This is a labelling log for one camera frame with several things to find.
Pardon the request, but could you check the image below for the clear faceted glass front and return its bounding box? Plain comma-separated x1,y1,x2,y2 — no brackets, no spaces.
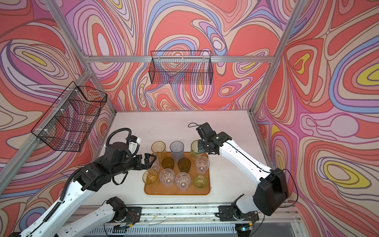
159,168,175,187

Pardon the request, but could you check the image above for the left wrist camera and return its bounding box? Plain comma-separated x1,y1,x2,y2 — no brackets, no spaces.
127,135,141,157

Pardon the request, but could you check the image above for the yellow tall glass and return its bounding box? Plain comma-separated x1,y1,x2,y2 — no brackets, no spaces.
151,141,167,162

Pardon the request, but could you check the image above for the brown short glass front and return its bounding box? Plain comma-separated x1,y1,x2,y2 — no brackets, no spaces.
161,157,175,170

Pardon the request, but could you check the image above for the yellow short plastic glass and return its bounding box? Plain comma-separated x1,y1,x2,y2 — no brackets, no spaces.
142,169,159,188

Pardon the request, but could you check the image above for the brown tall glass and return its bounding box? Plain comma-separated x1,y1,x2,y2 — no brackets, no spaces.
178,158,191,173

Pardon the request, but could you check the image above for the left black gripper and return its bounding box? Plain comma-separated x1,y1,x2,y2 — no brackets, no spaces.
111,152,158,178

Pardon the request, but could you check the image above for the green tall glass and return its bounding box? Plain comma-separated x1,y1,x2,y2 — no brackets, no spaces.
190,140,202,160

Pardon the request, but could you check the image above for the back black wire basket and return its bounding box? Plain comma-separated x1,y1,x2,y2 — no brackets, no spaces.
149,50,213,85

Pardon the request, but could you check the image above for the bluish clear tall glass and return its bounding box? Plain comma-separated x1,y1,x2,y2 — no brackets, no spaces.
170,141,185,162

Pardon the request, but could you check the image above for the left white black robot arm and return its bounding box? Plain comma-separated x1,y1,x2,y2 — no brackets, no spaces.
11,141,157,237

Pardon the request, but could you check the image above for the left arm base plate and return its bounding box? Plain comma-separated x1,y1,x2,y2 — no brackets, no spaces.
119,206,142,224

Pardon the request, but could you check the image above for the left black wire basket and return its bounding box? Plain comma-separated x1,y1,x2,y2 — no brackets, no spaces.
31,82,108,152

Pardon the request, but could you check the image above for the brown plastic tray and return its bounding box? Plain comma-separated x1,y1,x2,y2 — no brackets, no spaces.
144,152,211,196

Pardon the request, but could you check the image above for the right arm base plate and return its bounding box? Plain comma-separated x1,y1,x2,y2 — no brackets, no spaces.
215,205,260,223

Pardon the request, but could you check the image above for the clear faceted glass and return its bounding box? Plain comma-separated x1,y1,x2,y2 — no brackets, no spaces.
159,168,175,187
151,159,160,173

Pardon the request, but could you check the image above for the black wire basket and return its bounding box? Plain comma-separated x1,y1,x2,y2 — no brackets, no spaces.
149,50,213,85
31,82,108,152

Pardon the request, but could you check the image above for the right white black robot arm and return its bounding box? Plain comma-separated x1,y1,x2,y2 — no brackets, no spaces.
194,122,299,221

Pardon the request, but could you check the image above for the green short glass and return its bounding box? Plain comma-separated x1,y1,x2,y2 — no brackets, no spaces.
193,174,208,189

